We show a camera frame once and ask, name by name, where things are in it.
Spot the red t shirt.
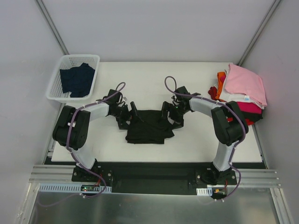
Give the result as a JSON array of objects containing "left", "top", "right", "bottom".
[{"left": 208, "top": 86, "right": 254, "bottom": 126}]

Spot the pink t shirt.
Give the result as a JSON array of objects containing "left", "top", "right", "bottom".
[{"left": 224, "top": 63, "right": 267, "bottom": 107}]

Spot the white plastic laundry basket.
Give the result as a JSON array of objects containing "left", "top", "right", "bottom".
[{"left": 46, "top": 54, "right": 100, "bottom": 103}]

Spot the magenta t shirt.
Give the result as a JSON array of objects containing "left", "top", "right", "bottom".
[{"left": 237, "top": 102, "right": 263, "bottom": 114}]

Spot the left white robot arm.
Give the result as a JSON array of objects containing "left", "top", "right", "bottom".
[{"left": 52, "top": 89, "right": 132, "bottom": 182}]

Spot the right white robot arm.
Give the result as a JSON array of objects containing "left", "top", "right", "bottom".
[{"left": 162, "top": 86, "right": 249, "bottom": 185}]

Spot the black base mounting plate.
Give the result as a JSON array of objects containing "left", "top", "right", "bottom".
[{"left": 71, "top": 162, "right": 237, "bottom": 195}]

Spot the navy blue t shirt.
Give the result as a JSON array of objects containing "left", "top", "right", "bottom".
[{"left": 60, "top": 63, "right": 95, "bottom": 98}]

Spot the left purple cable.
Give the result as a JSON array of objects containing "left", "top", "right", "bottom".
[{"left": 37, "top": 81, "right": 127, "bottom": 207}]

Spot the purple cable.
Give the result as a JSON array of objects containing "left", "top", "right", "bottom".
[
  {"left": 37, "top": 81, "right": 127, "bottom": 207},
  {"left": 164, "top": 76, "right": 248, "bottom": 203}
]

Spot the right white cable duct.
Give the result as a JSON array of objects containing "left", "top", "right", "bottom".
[{"left": 196, "top": 187, "right": 213, "bottom": 196}]

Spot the white cable duct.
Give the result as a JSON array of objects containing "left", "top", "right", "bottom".
[
  {"left": 39, "top": 183, "right": 112, "bottom": 194},
  {"left": 196, "top": 187, "right": 213, "bottom": 196}
]

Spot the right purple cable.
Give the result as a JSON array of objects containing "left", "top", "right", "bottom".
[{"left": 164, "top": 76, "right": 248, "bottom": 203}]

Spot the aluminium frame rail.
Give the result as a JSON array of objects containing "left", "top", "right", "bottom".
[{"left": 29, "top": 165, "right": 282, "bottom": 188}]

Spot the left white cable duct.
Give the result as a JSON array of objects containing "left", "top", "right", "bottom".
[{"left": 39, "top": 183, "right": 112, "bottom": 194}]

